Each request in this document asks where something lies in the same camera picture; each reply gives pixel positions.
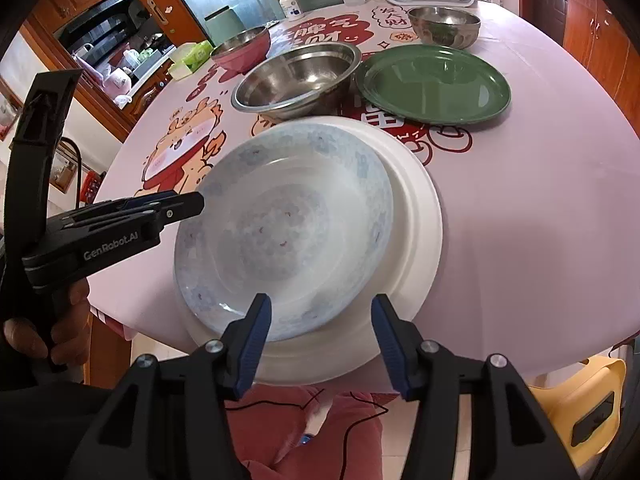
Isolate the green tissue box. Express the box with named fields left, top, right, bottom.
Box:
left=167, top=41, right=215, bottom=81

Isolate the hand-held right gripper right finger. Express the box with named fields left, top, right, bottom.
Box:
left=371, top=294, right=581, bottom=480

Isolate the black range hood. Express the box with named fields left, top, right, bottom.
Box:
left=54, top=0, right=140, bottom=57

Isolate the person's pink clothing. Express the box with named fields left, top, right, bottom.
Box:
left=224, top=384, right=387, bottom=480

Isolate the person's left hand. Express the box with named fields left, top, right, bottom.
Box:
left=2, top=279, right=93, bottom=369

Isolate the pink steel bowl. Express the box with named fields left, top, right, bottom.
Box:
left=210, top=26, right=272, bottom=74

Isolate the recessed wall niche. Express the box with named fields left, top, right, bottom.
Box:
left=0, top=89, right=22, bottom=142
left=50, top=139, right=94, bottom=194

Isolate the person's left forearm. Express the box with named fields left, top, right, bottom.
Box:
left=0, top=357, right=118, bottom=461

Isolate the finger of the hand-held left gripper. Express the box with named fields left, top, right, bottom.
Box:
left=60, top=191, right=206, bottom=241
left=47, top=191, right=178, bottom=223

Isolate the dark steel bowl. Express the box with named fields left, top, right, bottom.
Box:
left=406, top=6, right=482, bottom=51

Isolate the large steel bowl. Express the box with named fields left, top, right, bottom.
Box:
left=231, top=42, right=363, bottom=121

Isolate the mint green canister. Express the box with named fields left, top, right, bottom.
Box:
left=204, top=7, right=246, bottom=49

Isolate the thin black cable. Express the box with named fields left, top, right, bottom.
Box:
left=225, top=389, right=390, bottom=480

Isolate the green plate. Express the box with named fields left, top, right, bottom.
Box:
left=355, top=44, right=512, bottom=126

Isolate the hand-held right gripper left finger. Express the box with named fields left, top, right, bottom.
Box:
left=65, top=292, right=273, bottom=480

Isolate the large white plate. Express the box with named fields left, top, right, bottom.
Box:
left=182, top=116, right=445, bottom=386

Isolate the wooden shoe cabinet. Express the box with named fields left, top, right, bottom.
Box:
left=561, top=0, right=640, bottom=128

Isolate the yellow plastic stool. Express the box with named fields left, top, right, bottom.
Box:
left=526, top=356, right=628, bottom=472

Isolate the floral white plate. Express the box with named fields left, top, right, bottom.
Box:
left=173, top=125, right=396, bottom=343

